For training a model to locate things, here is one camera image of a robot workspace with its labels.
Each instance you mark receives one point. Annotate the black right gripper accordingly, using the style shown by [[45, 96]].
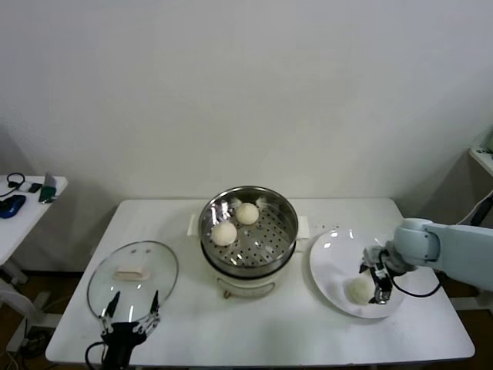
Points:
[[374, 256]]

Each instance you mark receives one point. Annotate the small black device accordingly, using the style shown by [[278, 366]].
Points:
[[35, 188]]

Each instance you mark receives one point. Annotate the white electric cooking pot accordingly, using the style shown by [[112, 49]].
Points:
[[246, 283]]

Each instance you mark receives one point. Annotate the pale right robot arm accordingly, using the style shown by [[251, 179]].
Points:
[[454, 243]]

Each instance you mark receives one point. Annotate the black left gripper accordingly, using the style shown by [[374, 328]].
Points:
[[117, 339]]

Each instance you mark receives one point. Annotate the round glass pot lid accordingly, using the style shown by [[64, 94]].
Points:
[[131, 274]]

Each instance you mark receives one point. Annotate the white round plate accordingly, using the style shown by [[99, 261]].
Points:
[[331, 262]]

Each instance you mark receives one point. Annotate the white side table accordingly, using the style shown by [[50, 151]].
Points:
[[38, 231]]

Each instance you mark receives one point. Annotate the white steamed baozi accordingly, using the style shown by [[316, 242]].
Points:
[[247, 213], [360, 290], [224, 234]]

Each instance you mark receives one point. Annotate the white shelf table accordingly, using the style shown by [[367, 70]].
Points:
[[483, 160]]

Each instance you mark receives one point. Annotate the perforated steel steamer basket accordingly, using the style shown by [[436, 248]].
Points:
[[265, 239]]

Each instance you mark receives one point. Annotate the white floor power strip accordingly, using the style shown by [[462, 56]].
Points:
[[42, 300]]

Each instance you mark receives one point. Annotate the blue computer mouse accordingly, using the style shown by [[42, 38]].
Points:
[[11, 206]]

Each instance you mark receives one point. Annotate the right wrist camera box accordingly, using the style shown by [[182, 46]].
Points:
[[381, 289]]

